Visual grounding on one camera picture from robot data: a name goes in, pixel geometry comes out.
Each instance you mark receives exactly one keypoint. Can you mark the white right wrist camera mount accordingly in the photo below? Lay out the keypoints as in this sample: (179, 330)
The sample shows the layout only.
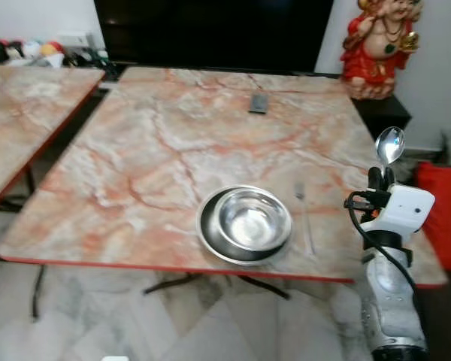
(407, 207)

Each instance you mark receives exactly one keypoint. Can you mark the small dark grey phone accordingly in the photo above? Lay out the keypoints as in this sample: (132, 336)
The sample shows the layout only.
(258, 103)

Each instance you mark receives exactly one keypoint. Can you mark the round steel plate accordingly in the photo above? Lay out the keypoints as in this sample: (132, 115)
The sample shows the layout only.
(218, 244)

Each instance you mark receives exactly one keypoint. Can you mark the steel fork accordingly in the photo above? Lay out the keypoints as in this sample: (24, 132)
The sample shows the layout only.
(306, 218)

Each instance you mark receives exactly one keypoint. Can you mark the shiny steel spoon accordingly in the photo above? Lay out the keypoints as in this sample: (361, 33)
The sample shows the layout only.
(391, 144)

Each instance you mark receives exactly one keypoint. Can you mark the white box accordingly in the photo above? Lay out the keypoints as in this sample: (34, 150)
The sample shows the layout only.
(75, 40)

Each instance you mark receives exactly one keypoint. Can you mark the red cushion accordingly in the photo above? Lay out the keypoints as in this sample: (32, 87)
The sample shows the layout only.
(443, 214)

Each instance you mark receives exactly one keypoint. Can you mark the large pink marble table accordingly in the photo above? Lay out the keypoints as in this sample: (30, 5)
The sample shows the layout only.
(173, 143)

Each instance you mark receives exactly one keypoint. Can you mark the colourful toy clutter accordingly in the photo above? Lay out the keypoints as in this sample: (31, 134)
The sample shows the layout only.
(30, 53)

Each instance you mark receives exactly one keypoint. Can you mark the black statue stand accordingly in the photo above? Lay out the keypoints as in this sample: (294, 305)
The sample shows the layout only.
(387, 116)

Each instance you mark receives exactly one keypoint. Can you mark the red laughing figure statue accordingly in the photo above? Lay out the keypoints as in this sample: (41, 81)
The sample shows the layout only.
(376, 53)

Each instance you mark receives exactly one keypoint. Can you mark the shiny steel bowl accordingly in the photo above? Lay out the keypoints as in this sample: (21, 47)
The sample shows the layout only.
(252, 219)

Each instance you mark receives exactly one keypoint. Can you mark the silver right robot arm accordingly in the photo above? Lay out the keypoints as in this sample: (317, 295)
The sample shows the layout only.
(387, 293)

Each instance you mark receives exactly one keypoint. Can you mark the small pink marble table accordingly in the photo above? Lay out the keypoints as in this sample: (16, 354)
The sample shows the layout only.
(22, 113)

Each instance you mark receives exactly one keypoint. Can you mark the large black television screen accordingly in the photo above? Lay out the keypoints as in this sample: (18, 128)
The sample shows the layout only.
(210, 30)

